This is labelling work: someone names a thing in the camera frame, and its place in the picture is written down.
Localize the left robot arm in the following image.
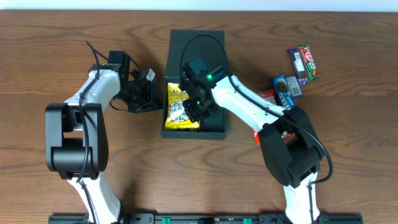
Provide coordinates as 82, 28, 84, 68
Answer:
45, 50, 163, 223

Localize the red snack bag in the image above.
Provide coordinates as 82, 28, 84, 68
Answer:
254, 90, 295, 145

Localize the dark purple chocolate bar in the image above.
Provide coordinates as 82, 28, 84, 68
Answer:
287, 49, 308, 86

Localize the black mounting rail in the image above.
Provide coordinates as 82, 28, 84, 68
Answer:
47, 212, 363, 224

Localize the red green KitKat bar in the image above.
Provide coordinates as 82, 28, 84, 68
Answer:
298, 45, 320, 81

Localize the dark green gift box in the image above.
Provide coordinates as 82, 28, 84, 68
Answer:
160, 29, 228, 140

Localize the yellow seed snack bag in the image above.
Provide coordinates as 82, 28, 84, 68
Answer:
164, 83, 200, 131

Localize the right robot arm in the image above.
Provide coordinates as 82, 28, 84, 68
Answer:
179, 57, 326, 223

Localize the blue Oreo cookie pack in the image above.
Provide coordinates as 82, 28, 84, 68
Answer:
269, 73, 295, 110

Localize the small blue snack box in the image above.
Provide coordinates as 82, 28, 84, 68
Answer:
285, 76, 303, 99

